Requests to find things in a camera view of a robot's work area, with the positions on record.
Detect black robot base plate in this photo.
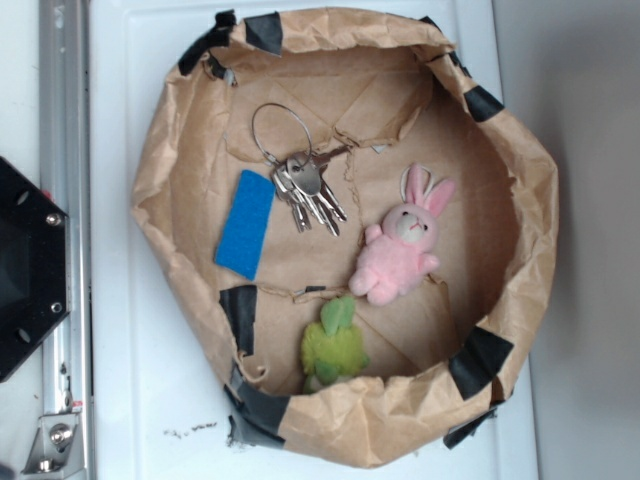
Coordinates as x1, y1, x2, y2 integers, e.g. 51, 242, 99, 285
1, 159, 69, 382

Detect brown paper bag bin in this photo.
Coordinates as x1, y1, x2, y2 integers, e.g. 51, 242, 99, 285
132, 7, 559, 468

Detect pink plush bunny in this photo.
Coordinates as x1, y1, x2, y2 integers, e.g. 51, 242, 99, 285
348, 164, 456, 306

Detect blue felt rectangle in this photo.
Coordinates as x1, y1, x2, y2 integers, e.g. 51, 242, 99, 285
214, 170, 275, 280

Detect green plush toy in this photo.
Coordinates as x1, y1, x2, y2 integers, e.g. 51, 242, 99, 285
300, 296, 370, 394

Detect aluminium extrusion rail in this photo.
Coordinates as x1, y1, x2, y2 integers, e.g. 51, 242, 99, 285
39, 1, 96, 479

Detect metal corner bracket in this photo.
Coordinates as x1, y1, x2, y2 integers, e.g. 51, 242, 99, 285
21, 413, 84, 479

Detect silver keys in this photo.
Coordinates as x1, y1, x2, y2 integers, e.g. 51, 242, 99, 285
251, 102, 353, 237

